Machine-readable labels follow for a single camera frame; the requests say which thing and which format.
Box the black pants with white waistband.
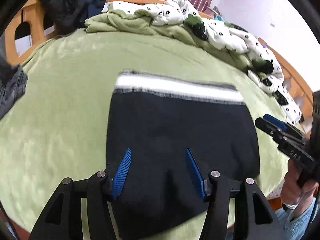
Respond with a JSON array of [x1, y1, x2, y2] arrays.
[[106, 70, 260, 239]]

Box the person's right hand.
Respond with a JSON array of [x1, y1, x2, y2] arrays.
[[280, 159, 319, 218]]

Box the green fleece bed blanket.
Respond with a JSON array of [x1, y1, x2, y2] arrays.
[[0, 10, 298, 240]]

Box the white floral quilt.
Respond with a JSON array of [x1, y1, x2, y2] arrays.
[[102, 0, 302, 124]]

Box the grey garment on bedframe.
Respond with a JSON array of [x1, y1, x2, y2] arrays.
[[0, 33, 29, 120]]

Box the navy blue garment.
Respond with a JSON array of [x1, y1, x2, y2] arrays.
[[80, 0, 106, 22]]

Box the black jacket on bedframe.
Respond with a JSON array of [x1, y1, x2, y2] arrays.
[[39, 0, 87, 35]]

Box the wooden bed frame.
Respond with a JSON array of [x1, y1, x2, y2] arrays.
[[3, 0, 316, 210]]

